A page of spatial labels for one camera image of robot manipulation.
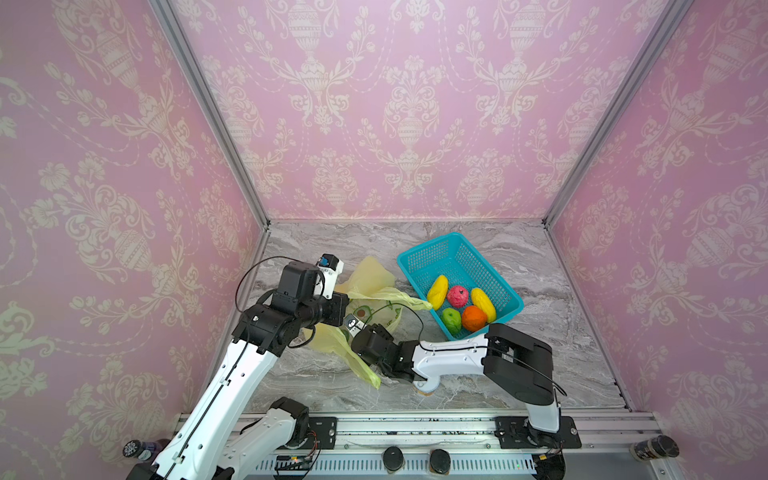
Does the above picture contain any purple bottle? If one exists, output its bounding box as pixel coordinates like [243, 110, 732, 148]
[122, 439, 170, 463]

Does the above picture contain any black round knob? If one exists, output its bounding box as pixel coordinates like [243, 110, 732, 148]
[428, 449, 451, 475]
[382, 446, 405, 474]

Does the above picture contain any teal plastic basket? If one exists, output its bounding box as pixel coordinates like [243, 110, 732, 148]
[397, 232, 524, 324]

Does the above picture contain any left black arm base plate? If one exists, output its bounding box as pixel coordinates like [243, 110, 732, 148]
[291, 416, 338, 450]

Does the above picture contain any yellow mango fruit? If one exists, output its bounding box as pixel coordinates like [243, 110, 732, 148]
[426, 275, 450, 311]

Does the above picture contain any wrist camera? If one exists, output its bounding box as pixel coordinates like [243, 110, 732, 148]
[316, 253, 344, 300]
[343, 314, 365, 340]

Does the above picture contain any black round knob right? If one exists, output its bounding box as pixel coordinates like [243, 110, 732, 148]
[428, 449, 451, 475]

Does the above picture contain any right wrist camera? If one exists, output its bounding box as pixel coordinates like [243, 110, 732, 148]
[343, 314, 365, 340]

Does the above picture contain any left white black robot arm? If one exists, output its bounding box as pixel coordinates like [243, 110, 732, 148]
[128, 254, 349, 479]

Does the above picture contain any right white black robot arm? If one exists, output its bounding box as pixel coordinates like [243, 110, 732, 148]
[351, 323, 565, 449]

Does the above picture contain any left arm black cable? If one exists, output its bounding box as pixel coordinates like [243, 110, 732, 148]
[233, 255, 316, 349]

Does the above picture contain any dark bottle right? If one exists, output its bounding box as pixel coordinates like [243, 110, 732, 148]
[629, 435, 680, 461]

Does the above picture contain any orange fruit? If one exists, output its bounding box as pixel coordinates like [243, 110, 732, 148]
[461, 305, 488, 332]

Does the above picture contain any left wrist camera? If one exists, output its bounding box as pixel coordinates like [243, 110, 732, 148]
[316, 253, 344, 300]

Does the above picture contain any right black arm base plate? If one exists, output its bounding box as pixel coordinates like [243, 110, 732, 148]
[494, 416, 582, 450]

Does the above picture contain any yellow plastic bag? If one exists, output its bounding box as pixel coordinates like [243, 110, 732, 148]
[309, 256, 432, 389]

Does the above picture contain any black round knob left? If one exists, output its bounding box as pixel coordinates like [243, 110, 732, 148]
[382, 446, 405, 474]

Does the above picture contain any aluminium front rail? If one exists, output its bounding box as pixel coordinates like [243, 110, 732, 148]
[157, 410, 685, 480]

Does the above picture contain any green apple fruit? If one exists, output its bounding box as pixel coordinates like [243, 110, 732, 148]
[441, 307, 462, 337]

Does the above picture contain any pink red fruit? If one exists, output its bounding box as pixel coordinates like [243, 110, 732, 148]
[446, 285, 470, 310]

